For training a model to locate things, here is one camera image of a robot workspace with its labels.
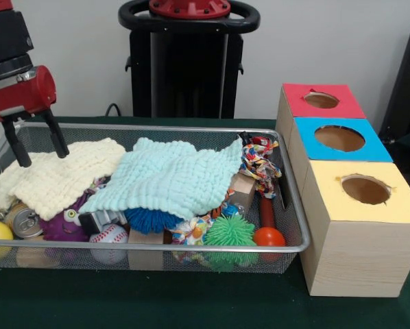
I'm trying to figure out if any multicoloured rope toy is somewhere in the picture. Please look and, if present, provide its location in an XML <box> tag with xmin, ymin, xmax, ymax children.
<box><xmin>239</xmin><ymin>136</ymin><xmax>282</xmax><ymax>199</ymax></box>

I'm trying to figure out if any black panel stand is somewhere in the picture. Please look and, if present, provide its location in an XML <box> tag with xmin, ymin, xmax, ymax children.
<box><xmin>378</xmin><ymin>23</ymin><xmax>410</xmax><ymax>162</ymax></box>

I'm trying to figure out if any silver drink can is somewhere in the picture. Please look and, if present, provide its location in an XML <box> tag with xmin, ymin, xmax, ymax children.
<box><xmin>3</xmin><ymin>201</ymin><xmax>44</xmax><ymax>239</ymax></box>

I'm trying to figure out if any green spiky ball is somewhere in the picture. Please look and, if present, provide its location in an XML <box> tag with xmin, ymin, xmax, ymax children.
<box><xmin>203</xmin><ymin>214</ymin><xmax>257</xmax><ymax>269</ymax></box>

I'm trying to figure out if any white baseball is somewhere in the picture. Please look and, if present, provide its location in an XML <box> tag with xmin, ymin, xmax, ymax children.
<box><xmin>89</xmin><ymin>224</ymin><xmax>129</xmax><ymax>265</ymax></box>

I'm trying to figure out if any mint knitted cloth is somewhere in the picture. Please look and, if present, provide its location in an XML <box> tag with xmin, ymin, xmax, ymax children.
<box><xmin>78</xmin><ymin>137</ymin><xmax>244</xmax><ymax>221</ymax></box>

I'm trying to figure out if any wooden box with three holes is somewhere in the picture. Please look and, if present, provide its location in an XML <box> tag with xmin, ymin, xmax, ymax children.
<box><xmin>276</xmin><ymin>83</ymin><xmax>410</xmax><ymax>298</ymax></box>

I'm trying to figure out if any clear shallow mesh bin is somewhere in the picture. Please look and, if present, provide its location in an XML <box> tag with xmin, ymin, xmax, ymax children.
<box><xmin>0</xmin><ymin>122</ymin><xmax>311</xmax><ymax>275</ymax></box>

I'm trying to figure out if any red maraca rattle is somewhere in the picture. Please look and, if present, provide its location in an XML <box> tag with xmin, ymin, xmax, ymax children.
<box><xmin>252</xmin><ymin>195</ymin><xmax>287</xmax><ymax>249</ymax></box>

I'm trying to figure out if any blue spiky ball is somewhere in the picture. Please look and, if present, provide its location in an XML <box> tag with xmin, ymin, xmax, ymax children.
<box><xmin>125</xmin><ymin>206</ymin><xmax>185</xmax><ymax>234</ymax></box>

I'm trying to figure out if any purple monster toy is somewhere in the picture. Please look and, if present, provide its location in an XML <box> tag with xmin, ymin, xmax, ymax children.
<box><xmin>40</xmin><ymin>192</ymin><xmax>96</xmax><ymax>242</ymax></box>

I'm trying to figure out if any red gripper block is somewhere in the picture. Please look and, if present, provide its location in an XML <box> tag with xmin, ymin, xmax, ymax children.
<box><xmin>0</xmin><ymin>64</ymin><xmax>71</xmax><ymax>169</ymax></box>

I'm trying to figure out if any dark green tablecloth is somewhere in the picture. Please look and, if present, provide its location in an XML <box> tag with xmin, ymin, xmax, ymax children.
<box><xmin>0</xmin><ymin>115</ymin><xmax>410</xmax><ymax>329</ymax></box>

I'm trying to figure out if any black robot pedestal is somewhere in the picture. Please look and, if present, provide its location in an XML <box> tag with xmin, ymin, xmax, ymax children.
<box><xmin>119</xmin><ymin>0</ymin><xmax>261</xmax><ymax>119</ymax></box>

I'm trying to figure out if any cream knitted cloth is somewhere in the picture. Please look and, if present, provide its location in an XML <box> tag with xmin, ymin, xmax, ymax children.
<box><xmin>0</xmin><ymin>138</ymin><xmax>127</xmax><ymax>221</ymax></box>

